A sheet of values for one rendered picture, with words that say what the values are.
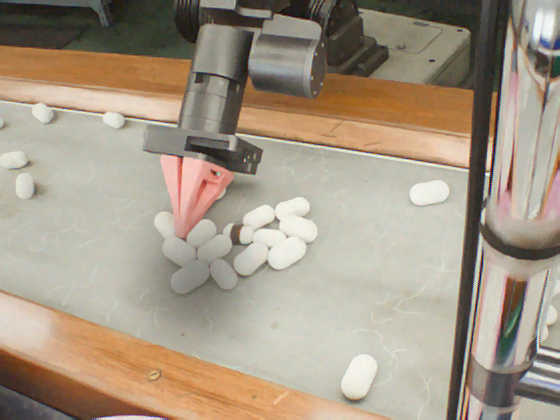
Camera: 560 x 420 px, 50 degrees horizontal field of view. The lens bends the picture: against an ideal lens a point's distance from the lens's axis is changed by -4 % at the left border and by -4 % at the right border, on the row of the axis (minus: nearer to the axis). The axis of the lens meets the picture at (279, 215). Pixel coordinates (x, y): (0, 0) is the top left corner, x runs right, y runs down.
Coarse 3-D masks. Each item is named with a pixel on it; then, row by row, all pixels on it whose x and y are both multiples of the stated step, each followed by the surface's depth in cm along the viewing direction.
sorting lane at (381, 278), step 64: (64, 128) 80; (128, 128) 78; (0, 192) 72; (64, 192) 70; (128, 192) 68; (256, 192) 65; (320, 192) 63; (384, 192) 62; (0, 256) 63; (64, 256) 62; (128, 256) 60; (320, 256) 57; (384, 256) 56; (448, 256) 54; (128, 320) 54; (192, 320) 53; (256, 320) 52; (320, 320) 51; (384, 320) 50; (448, 320) 49; (320, 384) 47; (384, 384) 46; (448, 384) 45
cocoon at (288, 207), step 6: (294, 198) 60; (300, 198) 60; (282, 204) 60; (288, 204) 60; (294, 204) 60; (300, 204) 60; (306, 204) 60; (276, 210) 60; (282, 210) 60; (288, 210) 60; (294, 210) 60; (300, 210) 60; (306, 210) 60; (276, 216) 60; (282, 216) 60; (300, 216) 61
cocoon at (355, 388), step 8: (352, 360) 46; (360, 360) 46; (368, 360) 46; (352, 368) 45; (360, 368) 45; (368, 368) 45; (376, 368) 46; (344, 376) 45; (352, 376) 45; (360, 376) 45; (368, 376) 45; (344, 384) 45; (352, 384) 44; (360, 384) 44; (368, 384) 45; (344, 392) 45; (352, 392) 44; (360, 392) 44
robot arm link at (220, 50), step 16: (208, 32) 58; (224, 32) 57; (240, 32) 58; (256, 32) 57; (208, 48) 58; (224, 48) 57; (240, 48) 58; (192, 64) 59; (208, 64) 57; (224, 64) 57; (240, 64) 58; (208, 80) 58; (240, 80) 59
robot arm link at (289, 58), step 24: (216, 0) 57; (240, 24) 60; (264, 24) 58; (288, 24) 57; (312, 24) 56; (264, 48) 56; (288, 48) 56; (312, 48) 55; (264, 72) 56; (288, 72) 56; (312, 72) 56; (312, 96) 57
